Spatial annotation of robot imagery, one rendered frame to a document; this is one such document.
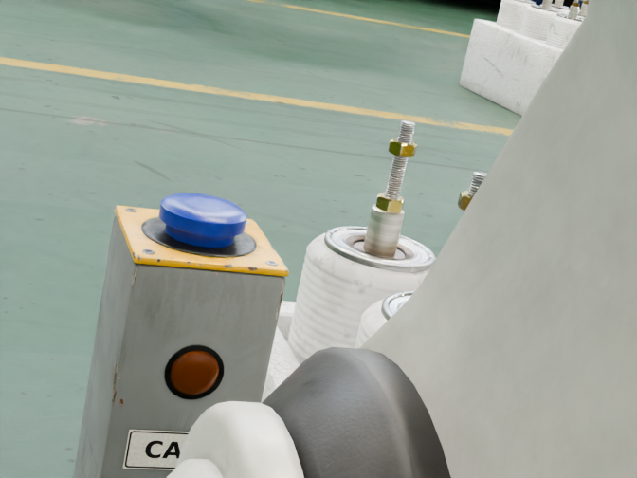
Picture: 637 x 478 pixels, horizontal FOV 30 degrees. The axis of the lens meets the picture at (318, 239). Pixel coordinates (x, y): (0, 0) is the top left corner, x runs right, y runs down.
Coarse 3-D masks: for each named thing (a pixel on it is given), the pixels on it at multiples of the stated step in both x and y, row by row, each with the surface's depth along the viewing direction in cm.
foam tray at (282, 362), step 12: (288, 312) 85; (288, 324) 86; (276, 336) 81; (276, 348) 79; (288, 348) 79; (276, 360) 77; (288, 360) 77; (276, 372) 75; (288, 372) 76; (264, 384) 75; (276, 384) 74; (264, 396) 75
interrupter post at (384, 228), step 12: (372, 216) 79; (384, 216) 78; (396, 216) 78; (372, 228) 79; (384, 228) 78; (396, 228) 78; (372, 240) 79; (384, 240) 78; (396, 240) 79; (372, 252) 79; (384, 252) 79
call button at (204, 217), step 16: (160, 208) 54; (176, 208) 53; (192, 208) 54; (208, 208) 54; (224, 208) 55; (240, 208) 55; (176, 224) 53; (192, 224) 53; (208, 224) 53; (224, 224) 53; (240, 224) 54; (192, 240) 53; (208, 240) 53; (224, 240) 54
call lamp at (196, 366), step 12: (180, 360) 53; (192, 360) 53; (204, 360) 53; (216, 360) 53; (180, 372) 53; (192, 372) 53; (204, 372) 53; (216, 372) 53; (180, 384) 53; (192, 384) 53; (204, 384) 53
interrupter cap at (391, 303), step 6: (396, 294) 71; (402, 294) 71; (408, 294) 72; (384, 300) 70; (390, 300) 70; (396, 300) 70; (402, 300) 71; (384, 306) 69; (390, 306) 69; (396, 306) 69; (384, 312) 68; (390, 312) 68; (390, 318) 67
